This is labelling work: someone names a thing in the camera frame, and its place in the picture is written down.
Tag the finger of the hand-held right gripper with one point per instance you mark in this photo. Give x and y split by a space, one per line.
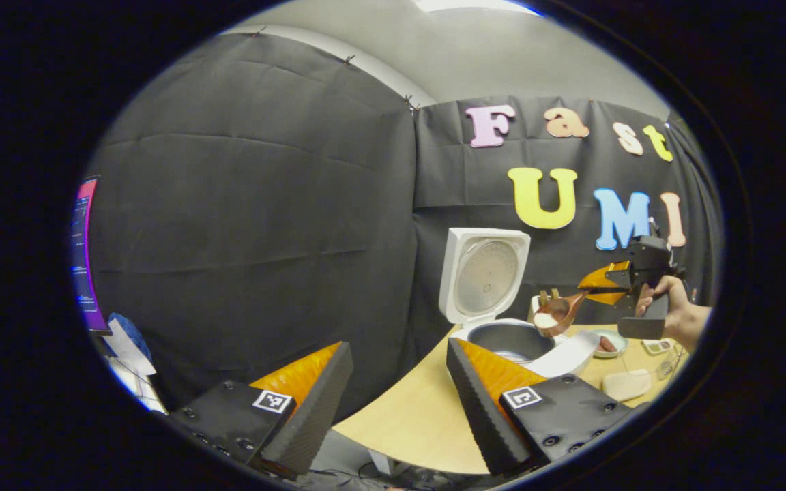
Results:
611 298
604 276

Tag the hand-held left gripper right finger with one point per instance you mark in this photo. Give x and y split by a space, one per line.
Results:
482 416

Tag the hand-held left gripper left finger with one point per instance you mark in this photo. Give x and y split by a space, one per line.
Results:
314 416

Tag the brown wooden spoon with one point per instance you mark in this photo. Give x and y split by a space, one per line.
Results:
567 310

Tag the white rice cooker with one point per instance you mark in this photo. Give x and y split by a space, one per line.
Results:
485 276

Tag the brown meat piece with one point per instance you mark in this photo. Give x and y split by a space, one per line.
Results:
608 344

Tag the pale green plate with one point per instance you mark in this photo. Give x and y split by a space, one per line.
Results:
618 348

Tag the white divided tray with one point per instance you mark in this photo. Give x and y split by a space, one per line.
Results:
656 346

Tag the cream rounded flat object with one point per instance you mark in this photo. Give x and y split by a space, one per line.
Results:
627 385

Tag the white paper sheets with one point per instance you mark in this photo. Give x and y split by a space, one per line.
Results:
134 382

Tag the blue cloth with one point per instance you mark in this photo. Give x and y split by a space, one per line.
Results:
132 334

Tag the computer monitor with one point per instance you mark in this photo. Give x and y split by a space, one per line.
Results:
84 259

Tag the large ceiling light panel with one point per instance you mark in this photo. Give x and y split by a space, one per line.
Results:
475 5

